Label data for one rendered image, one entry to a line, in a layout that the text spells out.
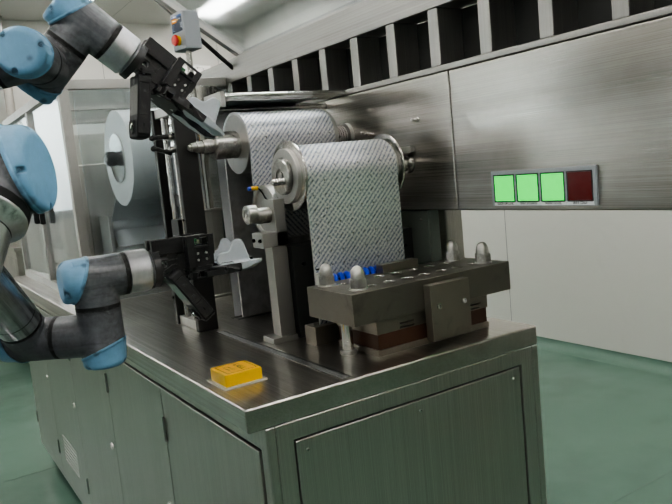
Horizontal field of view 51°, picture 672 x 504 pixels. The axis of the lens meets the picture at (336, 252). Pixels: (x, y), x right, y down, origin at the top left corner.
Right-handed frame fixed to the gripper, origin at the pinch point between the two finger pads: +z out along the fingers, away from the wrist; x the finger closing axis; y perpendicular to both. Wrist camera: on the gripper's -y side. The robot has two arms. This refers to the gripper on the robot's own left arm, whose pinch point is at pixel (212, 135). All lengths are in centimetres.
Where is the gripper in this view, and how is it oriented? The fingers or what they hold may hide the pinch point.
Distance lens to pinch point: 138.8
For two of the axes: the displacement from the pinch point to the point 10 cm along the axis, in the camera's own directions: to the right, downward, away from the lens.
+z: 7.0, 5.2, 4.8
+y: 4.6, -8.5, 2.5
